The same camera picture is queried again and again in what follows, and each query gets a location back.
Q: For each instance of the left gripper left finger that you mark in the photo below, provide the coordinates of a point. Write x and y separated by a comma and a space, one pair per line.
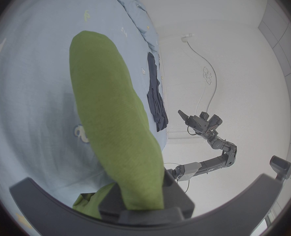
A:
111, 203

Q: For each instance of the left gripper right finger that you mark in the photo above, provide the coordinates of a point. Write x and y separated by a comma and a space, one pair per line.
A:
177, 195

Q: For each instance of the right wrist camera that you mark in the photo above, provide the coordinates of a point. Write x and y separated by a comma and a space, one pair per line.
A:
204, 115

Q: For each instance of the dark blue garment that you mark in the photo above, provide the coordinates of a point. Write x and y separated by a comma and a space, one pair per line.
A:
155, 102

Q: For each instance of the pale blue quilt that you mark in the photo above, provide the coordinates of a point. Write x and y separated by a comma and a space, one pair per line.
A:
135, 13

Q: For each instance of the green shorts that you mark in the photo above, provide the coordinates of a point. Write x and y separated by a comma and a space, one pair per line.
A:
106, 107

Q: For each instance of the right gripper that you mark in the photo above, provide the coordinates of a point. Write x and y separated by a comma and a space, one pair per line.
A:
197, 124

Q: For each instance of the bed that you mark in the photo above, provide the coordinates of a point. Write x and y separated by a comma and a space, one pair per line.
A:
37, 82

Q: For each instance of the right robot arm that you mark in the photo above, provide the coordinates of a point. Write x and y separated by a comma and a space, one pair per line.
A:
216, 160

